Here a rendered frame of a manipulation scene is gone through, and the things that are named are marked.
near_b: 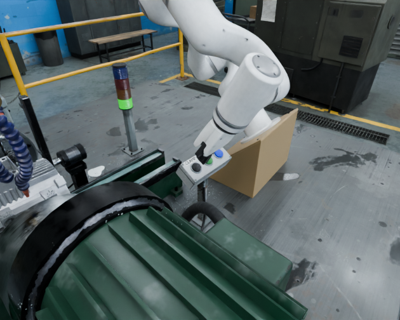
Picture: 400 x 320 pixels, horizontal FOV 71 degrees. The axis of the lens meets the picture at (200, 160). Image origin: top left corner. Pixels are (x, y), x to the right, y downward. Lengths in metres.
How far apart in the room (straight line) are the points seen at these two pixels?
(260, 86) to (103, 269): 0.40
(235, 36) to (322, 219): 0.73
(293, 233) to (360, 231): 0.23
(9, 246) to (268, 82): 0.55
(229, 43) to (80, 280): 0.53
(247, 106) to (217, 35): 0.16
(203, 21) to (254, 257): 0.47
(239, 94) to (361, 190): 0.86
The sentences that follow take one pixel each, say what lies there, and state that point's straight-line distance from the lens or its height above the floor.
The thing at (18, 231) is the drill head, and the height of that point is 1.15.
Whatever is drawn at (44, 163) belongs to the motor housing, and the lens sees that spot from 0.86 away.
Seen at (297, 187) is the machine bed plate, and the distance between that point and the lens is 1.22.
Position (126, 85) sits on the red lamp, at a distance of 1.24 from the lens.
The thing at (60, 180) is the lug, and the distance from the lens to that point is 0.82.
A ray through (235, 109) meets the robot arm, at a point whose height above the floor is 1.31.
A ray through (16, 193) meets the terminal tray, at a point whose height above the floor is 1.09.
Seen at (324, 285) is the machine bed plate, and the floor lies 0.80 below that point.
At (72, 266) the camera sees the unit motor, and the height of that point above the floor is 1.35.
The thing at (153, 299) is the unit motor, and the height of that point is 1.35.
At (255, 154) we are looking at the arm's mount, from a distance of 1.00.
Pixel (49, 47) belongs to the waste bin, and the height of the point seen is 0.34.
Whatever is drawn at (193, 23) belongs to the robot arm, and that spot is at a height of 1.45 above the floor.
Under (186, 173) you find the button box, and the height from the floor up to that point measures 1.06.
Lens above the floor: 1.55
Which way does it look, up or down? 35 degrees down
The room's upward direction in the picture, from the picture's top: straight up
